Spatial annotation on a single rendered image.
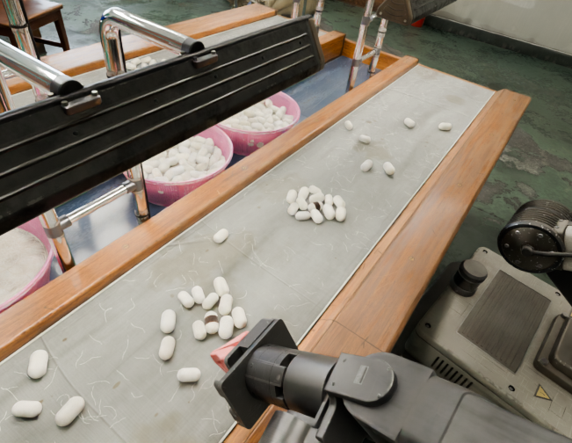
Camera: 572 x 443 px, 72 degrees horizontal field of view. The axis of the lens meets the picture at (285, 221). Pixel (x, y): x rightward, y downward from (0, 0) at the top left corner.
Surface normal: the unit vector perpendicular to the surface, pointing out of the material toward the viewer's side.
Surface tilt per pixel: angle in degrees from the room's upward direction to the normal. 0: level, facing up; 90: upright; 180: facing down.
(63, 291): 0
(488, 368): 0
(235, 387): 51
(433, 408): 40
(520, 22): 89
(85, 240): 0
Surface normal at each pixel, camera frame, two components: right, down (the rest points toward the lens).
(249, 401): 0.70, -0.08
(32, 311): 0.11, -0.72
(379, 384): -0.53, -0.74
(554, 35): -0.54, 0.50
